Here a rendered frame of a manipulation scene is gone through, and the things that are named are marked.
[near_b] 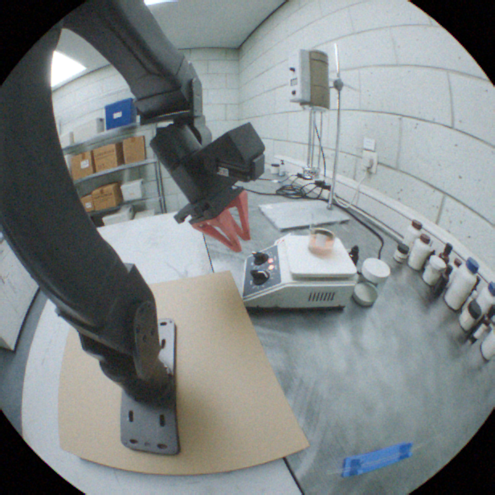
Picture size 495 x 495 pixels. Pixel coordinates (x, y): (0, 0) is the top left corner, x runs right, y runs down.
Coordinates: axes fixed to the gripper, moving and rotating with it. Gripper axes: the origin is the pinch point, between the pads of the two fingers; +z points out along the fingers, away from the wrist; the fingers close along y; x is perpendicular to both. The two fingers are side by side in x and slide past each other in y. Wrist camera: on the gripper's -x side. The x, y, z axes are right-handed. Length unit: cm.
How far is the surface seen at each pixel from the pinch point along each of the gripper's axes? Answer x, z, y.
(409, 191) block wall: -27, 25, 54
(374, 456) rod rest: -25.9, 19.5, -21.5
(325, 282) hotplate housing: -9.3, 11.8, 2.6
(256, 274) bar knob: 0.8, 6.8, -0.5
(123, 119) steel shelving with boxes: 166, -112, 88
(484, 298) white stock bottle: -49, 34, 14
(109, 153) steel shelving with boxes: 189, -89, 63
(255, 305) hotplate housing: 1.0, 10.7, -4.3
